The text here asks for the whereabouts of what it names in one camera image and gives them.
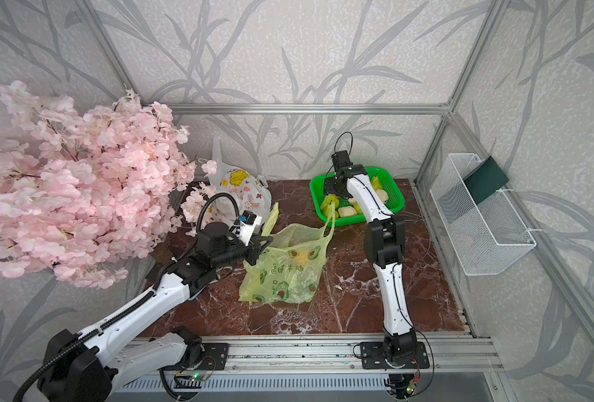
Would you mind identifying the green pear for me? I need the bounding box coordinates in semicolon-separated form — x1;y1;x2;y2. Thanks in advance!
322;208;339;219
320;194;340;214
371;176;382;191

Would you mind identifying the cream pear bottom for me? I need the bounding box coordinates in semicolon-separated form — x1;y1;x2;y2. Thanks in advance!
337;206;358;218

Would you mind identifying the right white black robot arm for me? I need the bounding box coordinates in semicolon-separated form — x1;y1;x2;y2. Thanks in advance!
324;164;419;368

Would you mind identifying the orange pear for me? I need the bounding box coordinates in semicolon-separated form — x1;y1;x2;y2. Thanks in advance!
291;251;309;266

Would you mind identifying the pink artificial blossom tree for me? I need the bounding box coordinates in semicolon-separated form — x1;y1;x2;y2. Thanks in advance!
0;80;218;289

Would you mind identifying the white printed plastic bag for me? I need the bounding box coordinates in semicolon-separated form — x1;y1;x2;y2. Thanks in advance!
208;138;272;224

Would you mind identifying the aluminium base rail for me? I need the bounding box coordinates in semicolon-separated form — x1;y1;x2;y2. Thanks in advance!
166;332;503;395

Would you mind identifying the green pear bottom left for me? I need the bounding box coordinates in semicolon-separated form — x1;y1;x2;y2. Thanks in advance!
322;208;339;219

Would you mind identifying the dark green card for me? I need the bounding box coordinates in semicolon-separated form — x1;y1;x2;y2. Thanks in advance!
464;156;509;204

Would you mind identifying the cream pear right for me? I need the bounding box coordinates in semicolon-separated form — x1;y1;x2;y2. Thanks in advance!
375;189;389;204

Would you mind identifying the green plastic basket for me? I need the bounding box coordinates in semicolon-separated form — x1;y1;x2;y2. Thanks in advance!
310;167;406;227

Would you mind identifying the green pear top right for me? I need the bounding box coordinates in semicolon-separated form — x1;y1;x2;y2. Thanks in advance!
371;176;382;191

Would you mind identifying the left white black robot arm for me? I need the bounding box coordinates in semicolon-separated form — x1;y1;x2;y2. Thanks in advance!
13;219;273;401

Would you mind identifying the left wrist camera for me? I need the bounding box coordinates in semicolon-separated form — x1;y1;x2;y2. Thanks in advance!
236;210;262;246

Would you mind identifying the white wire mesh basket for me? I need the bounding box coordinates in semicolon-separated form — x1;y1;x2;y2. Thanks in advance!
429;153;537;276

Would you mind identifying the cream pear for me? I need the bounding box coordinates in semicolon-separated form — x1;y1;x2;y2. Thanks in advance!
375;189;389;204
337;206;358;218

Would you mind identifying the light green plastic bag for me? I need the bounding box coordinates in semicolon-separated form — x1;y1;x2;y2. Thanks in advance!
238;204;336;304

